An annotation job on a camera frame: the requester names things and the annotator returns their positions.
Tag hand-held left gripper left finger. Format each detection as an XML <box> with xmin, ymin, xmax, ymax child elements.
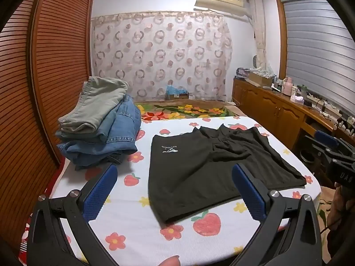
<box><xmin>26</xmin><ymin>163</ymin><xmax>118</xmax><ymax>266</ymax></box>

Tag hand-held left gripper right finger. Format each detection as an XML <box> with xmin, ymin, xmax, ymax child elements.
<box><xmin>231</xmin><ymin>163</ymin><xmax>323</xmax><ymax>266</ymax></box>

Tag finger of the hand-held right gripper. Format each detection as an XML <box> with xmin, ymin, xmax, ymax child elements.
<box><xmin>314</xmin><ymin>130</ymin><xmax>340</xmax><ymax>151</ymax></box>
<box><xmin>304</xmin><ymin>135</ymin><xmax>337</xmax><ymax>163</ymax></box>

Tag black pants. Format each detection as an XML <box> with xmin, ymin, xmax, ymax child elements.
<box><xmin>147</xmin><ymin>124</ymin><xmax>308</xmax><ymax>224</ymax></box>

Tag grey-green folded pants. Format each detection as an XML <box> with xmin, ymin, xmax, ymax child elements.
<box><xmin>58</xmin><ymin>76</ymin><xmax>128</xmax><ymax>135</ymax></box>

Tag person's left hand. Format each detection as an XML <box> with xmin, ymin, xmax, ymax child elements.
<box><xmin>160</xmin><ymin>256</ymin><xmax>181</xmax><ymax>266</ymax></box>

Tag strawberry print bed sheet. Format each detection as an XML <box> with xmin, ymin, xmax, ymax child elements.
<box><xmin>51</xmin><ymin>115</ymin><xmax>322</xmax><ymax>266</ymax></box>

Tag folded blue jeans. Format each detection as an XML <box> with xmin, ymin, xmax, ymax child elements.
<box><xmin>57</xmin><ymin>137</ymin><xmax>139</xmax><ymax>171</ymax></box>
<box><xmin>55</xmin><ymin>94</ymin><xmax>142</xmax><ymax>148</ymax></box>

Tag wooden sideboard cabinet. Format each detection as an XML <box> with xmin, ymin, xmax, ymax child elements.
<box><xmin>231</xmin><ymin>78</ymin><xmax>355</xmax><ymax>156</ymax></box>

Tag large cardboard box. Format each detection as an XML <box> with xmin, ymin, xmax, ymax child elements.
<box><xmin>247</xmin><ymin>70</ymin><xmax>275</xmax><ymax>87</ymax></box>

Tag grey window blind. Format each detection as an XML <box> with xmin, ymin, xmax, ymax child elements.
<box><xmin>283</xmin><ymin>0</ymin><xmax>355</xmax><ymax>108</ymax></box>

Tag floral blanket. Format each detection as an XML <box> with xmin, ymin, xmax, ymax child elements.
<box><xmin>134</xmin><ymin>100</ymin><xmax>247</xmax><ymax>124</ymax></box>

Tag small cardboard box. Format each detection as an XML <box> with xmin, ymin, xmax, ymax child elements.
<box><xmin>165</xmin><ymin>91</ymin><xmax>190</xmax><ymax>101</ymax></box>

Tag beige lace curtain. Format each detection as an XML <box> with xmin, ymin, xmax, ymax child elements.
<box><xmin>248</xmin><ymin>0</ymin><xmax>268</xmax><ymax>70</ymax></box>

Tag blue plastic bag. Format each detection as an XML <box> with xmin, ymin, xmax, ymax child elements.
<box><xmin>166</xmin><ymin>84</ymin><xmax>189</xmax><ymax>95</ymax></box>

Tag wooden louvered wardrobe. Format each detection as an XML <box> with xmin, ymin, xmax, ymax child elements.
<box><xmin>0</xmin><ymin>0</ymin><xmax>96</xmax><ymax>255</ymax></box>

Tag circle pattern curtain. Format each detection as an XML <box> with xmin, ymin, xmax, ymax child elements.
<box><xmin>91</xmin><ymin>11</ymin><xmax>233</xmax><ymax>103</ymax></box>

